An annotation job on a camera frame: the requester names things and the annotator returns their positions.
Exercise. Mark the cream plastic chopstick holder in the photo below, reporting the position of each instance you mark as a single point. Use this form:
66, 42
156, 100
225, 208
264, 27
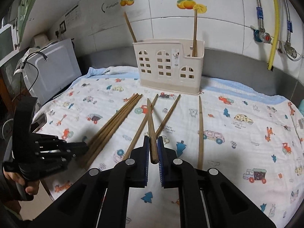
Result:
152, 80

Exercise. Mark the white microwave oven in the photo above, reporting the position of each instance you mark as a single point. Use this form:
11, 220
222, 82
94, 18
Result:
57, 68

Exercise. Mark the pile of wooden chopsticks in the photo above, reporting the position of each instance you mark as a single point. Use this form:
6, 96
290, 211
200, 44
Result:
114, 125

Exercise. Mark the cartoon print white blanket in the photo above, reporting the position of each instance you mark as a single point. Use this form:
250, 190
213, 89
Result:
237, 147

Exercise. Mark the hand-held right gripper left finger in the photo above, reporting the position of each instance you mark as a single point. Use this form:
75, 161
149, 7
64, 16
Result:
146, 156

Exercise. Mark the brown bamboo chopstick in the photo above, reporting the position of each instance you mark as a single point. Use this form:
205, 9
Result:
194, 33
130, 27
152, 133

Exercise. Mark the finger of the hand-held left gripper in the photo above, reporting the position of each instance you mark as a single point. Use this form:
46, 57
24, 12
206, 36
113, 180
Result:
76, 148

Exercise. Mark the clear plastic bag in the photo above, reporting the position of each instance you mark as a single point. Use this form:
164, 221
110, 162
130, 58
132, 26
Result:
26, 59

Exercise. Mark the green wall cabinet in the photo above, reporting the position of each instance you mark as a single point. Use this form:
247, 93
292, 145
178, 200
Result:
26, 4

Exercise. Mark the light blue soap bottle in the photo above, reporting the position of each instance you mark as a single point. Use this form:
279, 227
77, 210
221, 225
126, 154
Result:
301, 108

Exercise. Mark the printed instruction sticker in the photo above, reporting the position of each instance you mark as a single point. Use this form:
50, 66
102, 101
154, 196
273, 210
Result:
71, 13

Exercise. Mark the metal pipe valve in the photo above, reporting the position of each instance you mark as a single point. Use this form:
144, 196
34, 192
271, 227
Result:
289, 50
261, 36

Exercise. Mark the person's left hand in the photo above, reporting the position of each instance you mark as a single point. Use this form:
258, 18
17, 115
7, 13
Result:
14, 179

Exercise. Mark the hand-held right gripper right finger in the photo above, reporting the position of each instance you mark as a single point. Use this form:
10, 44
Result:
161, 156

